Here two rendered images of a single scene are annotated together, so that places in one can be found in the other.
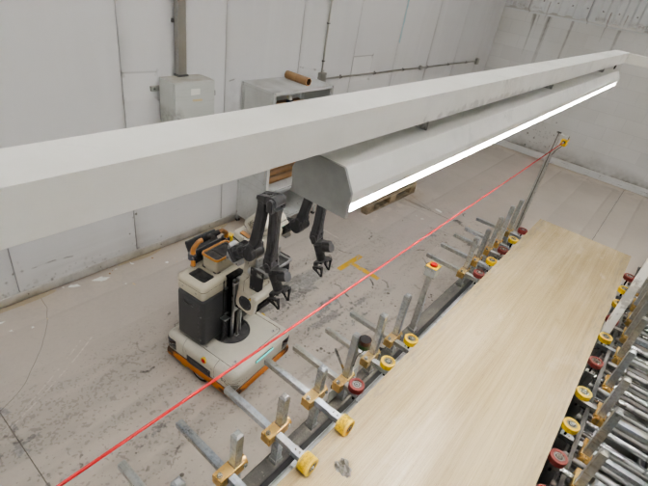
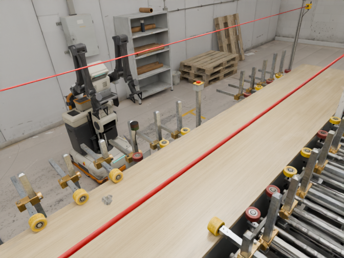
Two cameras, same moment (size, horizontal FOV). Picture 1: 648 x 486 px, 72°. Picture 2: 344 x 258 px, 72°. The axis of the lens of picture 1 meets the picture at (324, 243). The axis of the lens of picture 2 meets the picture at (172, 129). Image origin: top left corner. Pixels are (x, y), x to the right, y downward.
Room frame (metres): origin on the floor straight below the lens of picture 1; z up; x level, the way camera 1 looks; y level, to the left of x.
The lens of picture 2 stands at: (0.19, -0.90, 2.02)
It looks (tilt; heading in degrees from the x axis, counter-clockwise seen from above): 32 degrees down; 14
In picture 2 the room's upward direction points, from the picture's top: 4 degrees counter-clockwise
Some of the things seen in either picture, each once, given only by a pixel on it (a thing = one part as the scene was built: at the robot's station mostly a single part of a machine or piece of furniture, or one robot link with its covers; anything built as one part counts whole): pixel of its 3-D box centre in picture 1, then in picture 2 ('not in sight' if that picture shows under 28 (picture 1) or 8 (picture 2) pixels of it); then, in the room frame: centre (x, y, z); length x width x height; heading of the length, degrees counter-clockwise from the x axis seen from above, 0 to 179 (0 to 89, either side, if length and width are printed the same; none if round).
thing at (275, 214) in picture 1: (273, 234); (85, 71); (1.95, 0.27, 1.41); 0.11 x 0.06 x 0.43; 151
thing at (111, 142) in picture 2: (324, 369); (124, 151); (1.63, -0.12, 0.84); 0.43 x 0.03 x 0.04; 56
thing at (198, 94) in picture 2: (420, 303); (198, 111); (2.23, -0.67, 0.93); 0.05 x 0.05 x 0.45; 56
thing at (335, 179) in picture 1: (542, 99); not in sight; (1.63, -0.65, 2.34); 2.40 x 0.12 x 0.08; 146
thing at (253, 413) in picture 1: (264, 423); (64, 176); (1.18, 0.11, 0.95); 0.50 x 0.04 x 0.04; 56
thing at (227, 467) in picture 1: (230, 470); (29, 200); (0.96, 0.20, 0.95); 0.14 x 0.06 x 0.05; 146
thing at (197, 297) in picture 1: (222, 290); (92, 124); (2.41, 0.64, 0.59); 0.55 x 0.34 x 0.83; 151
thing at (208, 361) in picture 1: (229, 340); (104, 154); (2.36, 0.56, 0.16); 0.67 x 0.64 x 0.25; 61
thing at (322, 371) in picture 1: (315, 401); (108, 166); (1.39, -0.09, 0.88); 0.04 x 0.04 x 0.48; 56
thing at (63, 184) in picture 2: (276, 429); (70, 179); (1.17, 0.06, 0.95); 0.14 x 0.06 x 0.05; 146
